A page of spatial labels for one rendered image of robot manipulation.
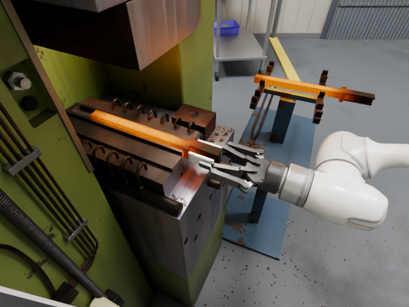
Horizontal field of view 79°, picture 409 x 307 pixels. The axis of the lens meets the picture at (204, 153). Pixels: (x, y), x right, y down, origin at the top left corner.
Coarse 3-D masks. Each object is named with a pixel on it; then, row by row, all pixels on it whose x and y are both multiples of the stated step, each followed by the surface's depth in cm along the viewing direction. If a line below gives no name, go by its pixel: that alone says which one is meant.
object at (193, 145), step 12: (108, 120) 72; (120, 120) 72; (144, 132) 68; (156, 132) 68; (168, 144) 66; (180, 144) 65; (192, 144) 63; (204, 144) 63; (204, 156) 64; (216, 156) 62
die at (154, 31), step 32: (128, 0) 32; (160, 0) 38; (192, 0) 46; (32, 32) 44; (64, 32) 40; (96, 32) 37; (128, 32) 35; (160, 32) 40; (192, 32) 50; (128, 64) 38
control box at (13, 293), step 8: (0, 288) 24; (8, 288) 25; (0, 296) 24; (8, 296) 25; (16, 296) 25; (24, 296) 26; (32, 296) 27; (0, 304) 24; (8, 304) 24; (16, 304) 25; (24, 304) 26; (32, 304) 26; (40, 304) 27; (48, 304) 28; (56, 304) 28; (64, 304) 29
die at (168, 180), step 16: (112, 112) 77; (128, 112) 77; (80, 128) 72; (96, 128) 72; (112, 128) 71; (160, 128) 72; (176, 128) 72; (96, 144) 69; (112, 144) 68; (128, 144) 68; (144, 144) 68; (160, 144) 66; (112, 160) 65; (128, 160) 65; (144, 160) 64; (160, 160) 63; (176, 160) 63; (128, 176) 64; (144, 176) 61; (160, 176) 61; (176, 176) 65; (160, 192) 63
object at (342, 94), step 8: (256, 80) 93; (272, 80) 91; (280, 80) 91; (288, 80) 91; (288, 88) 91; (296, 88) 90; (304, 88) 88; (312, 88) 87; (320, 88) 87; (328, 88) 87; (336, 88) 87; (344, 88) 86; (328, 96) 87; (336, 96) 86; (344, 96) 84; (352, 96) 85; (360, 96) 83; (368, 96) 83; (368, 104) 84
